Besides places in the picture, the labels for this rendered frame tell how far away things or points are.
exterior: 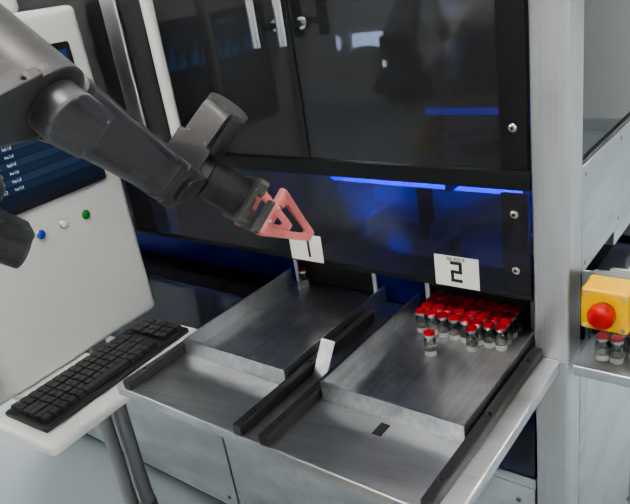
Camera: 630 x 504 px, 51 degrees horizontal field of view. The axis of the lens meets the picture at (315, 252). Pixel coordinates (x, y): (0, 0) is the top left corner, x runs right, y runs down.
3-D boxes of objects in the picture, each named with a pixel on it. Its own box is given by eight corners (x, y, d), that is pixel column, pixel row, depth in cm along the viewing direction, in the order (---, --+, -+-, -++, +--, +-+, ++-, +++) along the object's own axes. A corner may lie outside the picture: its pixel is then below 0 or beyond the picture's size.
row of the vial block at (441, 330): (420, 326, 129) (418, 306, 127) (510, 346, 118) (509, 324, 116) (414, 332, 127) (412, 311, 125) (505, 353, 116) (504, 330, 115)
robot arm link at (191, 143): (118, 160, 79) (173, 206, 79) (167, 81, 76) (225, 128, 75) (165, 152, 91) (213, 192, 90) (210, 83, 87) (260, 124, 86)
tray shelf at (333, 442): (277, 285, 160) (276, 278, 159) (574, 348, 118) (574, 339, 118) (118, 393, 127) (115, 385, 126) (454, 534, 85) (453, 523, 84)
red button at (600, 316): (592, 318, 105) (592, 296, 104) (618, 323, 103) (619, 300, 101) (584, 329, 103) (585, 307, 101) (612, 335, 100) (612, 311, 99)
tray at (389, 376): (420, 307, 136) (418, 292, 135) (546, 333, 121) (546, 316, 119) (322, 398, 112) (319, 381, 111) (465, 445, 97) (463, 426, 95)
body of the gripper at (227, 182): (254, 181, 96) (210, 154, 93) (274, 185, 86) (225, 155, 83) (232, 221, 95) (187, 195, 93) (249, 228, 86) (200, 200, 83)
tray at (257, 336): (292, 281, 156) (289, 268, 155) (386, 300, 141) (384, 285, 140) (186, 353, 133) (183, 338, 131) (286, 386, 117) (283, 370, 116)
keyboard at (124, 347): (149, 322, 165) (146, 313, 164) (189, 332, 157) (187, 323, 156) (5, 416, 135) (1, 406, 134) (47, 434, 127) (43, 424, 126)
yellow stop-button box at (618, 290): (593, 307, 112) (594, 268, 109) (639, 315, 107) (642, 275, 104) (579, 328, 106) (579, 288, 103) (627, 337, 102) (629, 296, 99)
